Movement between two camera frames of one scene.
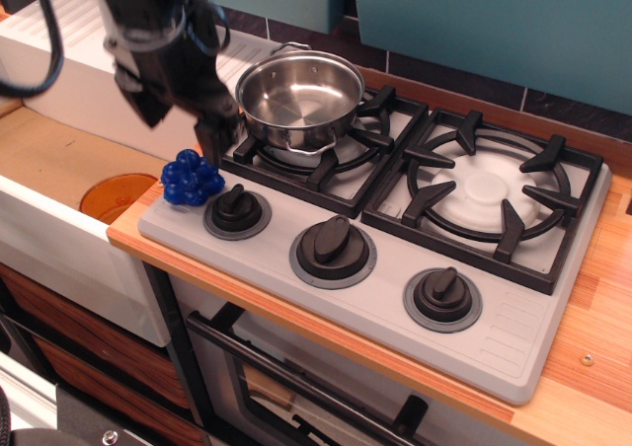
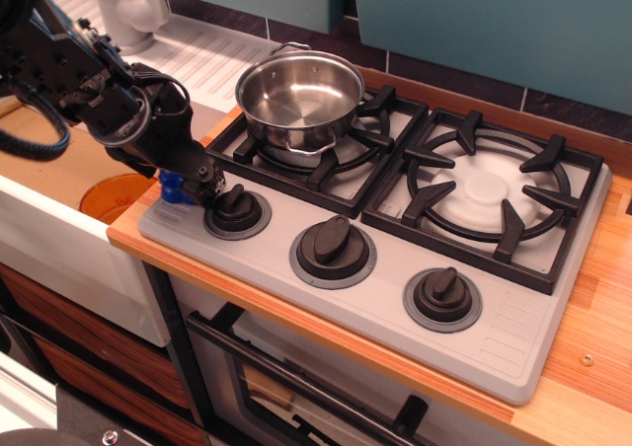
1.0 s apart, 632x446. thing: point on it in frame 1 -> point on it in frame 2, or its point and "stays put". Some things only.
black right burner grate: x=498 y=199 stays put
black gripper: x=184 y=74 -> x=164 y=136
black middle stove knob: x=332 y=254 stays put
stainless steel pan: x=301 y=98 stays put
